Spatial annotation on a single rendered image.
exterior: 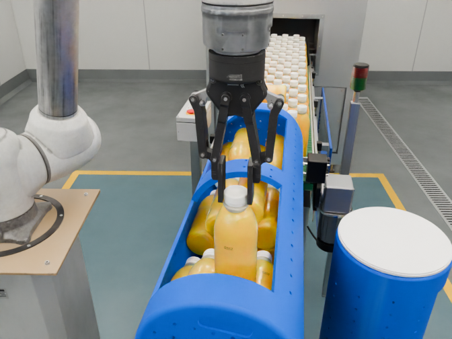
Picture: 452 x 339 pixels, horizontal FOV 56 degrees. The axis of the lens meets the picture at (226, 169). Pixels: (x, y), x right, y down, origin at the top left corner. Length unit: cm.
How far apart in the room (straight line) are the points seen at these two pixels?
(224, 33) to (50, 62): 67
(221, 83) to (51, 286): 85
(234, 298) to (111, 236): 225
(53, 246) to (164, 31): 470
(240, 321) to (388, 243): 57
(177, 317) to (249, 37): 43
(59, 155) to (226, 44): 79
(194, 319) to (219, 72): 37
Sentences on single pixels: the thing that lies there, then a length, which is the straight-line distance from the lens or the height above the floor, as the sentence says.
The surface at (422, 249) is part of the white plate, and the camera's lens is 116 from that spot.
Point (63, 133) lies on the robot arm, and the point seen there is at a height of 125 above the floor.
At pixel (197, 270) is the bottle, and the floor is 116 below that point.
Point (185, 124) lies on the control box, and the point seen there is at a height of 107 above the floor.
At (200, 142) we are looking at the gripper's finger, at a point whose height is 145.
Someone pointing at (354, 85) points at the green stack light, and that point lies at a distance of 182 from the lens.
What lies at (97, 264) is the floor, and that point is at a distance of 268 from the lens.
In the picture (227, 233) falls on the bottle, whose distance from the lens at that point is 67.
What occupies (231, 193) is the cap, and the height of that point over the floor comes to 136.
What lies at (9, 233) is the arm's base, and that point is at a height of 103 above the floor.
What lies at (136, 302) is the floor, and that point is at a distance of 241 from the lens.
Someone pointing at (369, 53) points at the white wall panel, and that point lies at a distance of 594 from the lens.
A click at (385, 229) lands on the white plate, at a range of 120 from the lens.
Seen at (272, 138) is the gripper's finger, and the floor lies 146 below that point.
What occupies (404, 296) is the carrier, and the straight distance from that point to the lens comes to 111.
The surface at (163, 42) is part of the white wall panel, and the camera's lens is 572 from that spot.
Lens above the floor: 171
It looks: 29 degrees down
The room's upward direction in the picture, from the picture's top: straight up
